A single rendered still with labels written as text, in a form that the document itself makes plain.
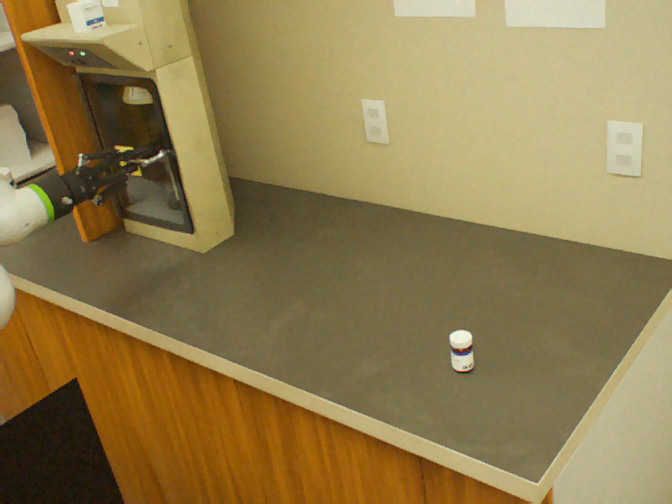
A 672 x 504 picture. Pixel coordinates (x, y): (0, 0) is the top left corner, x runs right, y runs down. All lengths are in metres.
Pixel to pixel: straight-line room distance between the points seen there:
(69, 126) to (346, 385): 1.09
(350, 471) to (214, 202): 0.79
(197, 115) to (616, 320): 1.04
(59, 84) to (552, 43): 1.20
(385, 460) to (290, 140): 1.08
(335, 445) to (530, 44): 0.90
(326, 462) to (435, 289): 0.42
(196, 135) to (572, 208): 0.89
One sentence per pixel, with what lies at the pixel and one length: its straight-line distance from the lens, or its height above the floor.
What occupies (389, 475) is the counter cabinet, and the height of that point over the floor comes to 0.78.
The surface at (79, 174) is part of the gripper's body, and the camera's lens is 1.81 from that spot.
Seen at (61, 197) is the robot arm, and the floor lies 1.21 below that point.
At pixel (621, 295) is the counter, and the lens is 1.59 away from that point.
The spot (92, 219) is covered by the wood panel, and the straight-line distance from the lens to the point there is 2.18.
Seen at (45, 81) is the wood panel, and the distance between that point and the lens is 2.07.
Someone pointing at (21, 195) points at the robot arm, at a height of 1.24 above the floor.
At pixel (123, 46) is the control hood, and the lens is 1.74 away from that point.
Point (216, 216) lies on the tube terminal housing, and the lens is 1.95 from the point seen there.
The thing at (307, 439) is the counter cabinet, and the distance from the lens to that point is 1.54.
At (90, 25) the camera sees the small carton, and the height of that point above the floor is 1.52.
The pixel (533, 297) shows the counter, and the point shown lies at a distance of 1.58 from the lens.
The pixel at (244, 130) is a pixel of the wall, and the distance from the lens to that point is 2.32.
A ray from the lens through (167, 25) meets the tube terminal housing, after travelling 1.81.
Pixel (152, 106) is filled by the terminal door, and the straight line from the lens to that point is 1.83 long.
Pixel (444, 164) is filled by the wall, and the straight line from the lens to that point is 1.90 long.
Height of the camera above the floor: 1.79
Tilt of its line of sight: 28 degrees down
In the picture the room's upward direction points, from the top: 10 degrees counter-clockwise
